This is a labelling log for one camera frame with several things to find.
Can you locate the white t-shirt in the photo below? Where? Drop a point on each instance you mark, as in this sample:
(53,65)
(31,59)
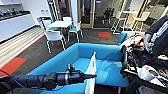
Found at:
(90,83)

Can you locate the yellow seat bar stool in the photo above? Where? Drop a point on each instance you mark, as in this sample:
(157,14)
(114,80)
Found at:
(140,19)

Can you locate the white chair teal seat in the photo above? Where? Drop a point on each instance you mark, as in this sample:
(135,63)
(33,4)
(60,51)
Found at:
(75,30)

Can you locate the wooden framed glass door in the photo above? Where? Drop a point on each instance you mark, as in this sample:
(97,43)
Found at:
(79,13)

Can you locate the dark blue bin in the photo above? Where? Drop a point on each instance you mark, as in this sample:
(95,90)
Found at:
(43,19)

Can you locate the black cart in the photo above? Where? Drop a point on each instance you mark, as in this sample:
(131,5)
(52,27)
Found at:
(146,63)

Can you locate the white chair blue seat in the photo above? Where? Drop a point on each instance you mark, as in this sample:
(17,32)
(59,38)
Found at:
(45,25)

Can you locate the white and red cloth pile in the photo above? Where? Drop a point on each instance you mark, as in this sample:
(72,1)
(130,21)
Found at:
(133,40)

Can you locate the white square table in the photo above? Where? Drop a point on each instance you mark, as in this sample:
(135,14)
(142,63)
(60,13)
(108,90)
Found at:
(60,24)

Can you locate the small blue white wall sign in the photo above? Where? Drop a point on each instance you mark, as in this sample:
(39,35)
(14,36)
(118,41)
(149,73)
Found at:
(44,11)

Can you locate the black office chair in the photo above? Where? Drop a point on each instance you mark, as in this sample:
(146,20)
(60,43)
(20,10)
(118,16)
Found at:
(108,13)

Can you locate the white kitchen counter cabinets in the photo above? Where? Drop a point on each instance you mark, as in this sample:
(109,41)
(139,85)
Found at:
(16,26)

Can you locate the white high table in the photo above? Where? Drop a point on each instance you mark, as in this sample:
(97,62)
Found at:
(131,12)

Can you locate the white bar stool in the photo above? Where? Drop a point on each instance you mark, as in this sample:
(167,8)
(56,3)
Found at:
(117,16)

